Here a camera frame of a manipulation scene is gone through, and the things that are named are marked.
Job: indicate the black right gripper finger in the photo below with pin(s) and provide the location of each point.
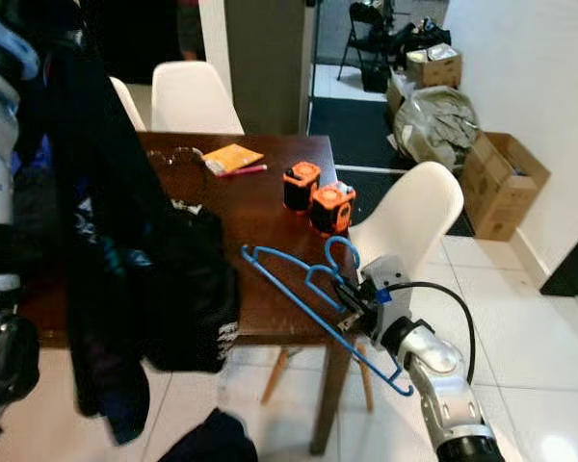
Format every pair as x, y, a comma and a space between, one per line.
340, 300
341, 282

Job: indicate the blue plastic hanger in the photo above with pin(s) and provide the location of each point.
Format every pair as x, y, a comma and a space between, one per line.
270, 275

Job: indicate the black t-shirt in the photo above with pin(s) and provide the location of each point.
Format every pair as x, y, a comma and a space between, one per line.
125, 241

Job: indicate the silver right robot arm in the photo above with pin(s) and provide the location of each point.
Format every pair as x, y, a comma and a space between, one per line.
443, 375

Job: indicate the orange black laser level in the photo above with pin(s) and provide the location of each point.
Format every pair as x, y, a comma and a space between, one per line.
301, 190
332, 212

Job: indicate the white plastic chair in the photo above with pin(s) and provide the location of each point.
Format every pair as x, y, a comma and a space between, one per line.
130, 106
197, 101
409, 212

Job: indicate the pink pen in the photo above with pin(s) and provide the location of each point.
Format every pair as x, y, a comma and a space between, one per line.
246, 170

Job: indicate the yellow notebook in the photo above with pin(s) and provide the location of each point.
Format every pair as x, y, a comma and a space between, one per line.
231, 158

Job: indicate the grey plastic bag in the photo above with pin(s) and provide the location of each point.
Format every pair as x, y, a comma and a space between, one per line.
433, 130

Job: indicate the large open cardboard box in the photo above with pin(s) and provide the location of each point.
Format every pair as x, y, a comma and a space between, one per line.
501, 192

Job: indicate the thin framed glasses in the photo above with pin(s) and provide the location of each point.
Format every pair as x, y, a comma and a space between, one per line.
188, 151

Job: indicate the small printed cardboard box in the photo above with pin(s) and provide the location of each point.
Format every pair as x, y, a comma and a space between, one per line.
435, 72

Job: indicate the black folding chair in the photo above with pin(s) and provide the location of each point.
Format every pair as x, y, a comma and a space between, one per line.
366, 14

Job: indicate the light grey right wrist camera mount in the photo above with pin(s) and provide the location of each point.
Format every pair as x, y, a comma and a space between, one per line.
385, 274

